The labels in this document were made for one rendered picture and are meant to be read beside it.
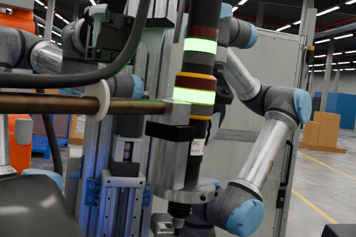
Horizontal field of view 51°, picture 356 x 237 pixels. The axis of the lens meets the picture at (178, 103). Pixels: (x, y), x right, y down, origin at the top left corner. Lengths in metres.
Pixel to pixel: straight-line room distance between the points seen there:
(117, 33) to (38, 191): 0.30
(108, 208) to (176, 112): 0.92
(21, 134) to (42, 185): 3.78
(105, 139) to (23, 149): 3.06
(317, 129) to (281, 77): 10.24
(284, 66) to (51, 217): 2.32
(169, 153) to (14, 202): 0.17
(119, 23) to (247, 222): 0.72
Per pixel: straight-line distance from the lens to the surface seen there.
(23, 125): 4.23
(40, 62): 1.10
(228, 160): 2.49
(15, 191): 0.43
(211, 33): 0.38
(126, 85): 0.87
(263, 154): 1.21
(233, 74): 1.23
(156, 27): 0.59
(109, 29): 0.63
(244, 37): 1.03
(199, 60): 0.38
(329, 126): 12.97
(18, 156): 4.31
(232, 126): 2.46
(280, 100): 1.29
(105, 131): 1.28
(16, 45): 1.12
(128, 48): 0.31
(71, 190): 1.57
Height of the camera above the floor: 1.57
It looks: 3 degrees down
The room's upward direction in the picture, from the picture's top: 7 degrees clockwise
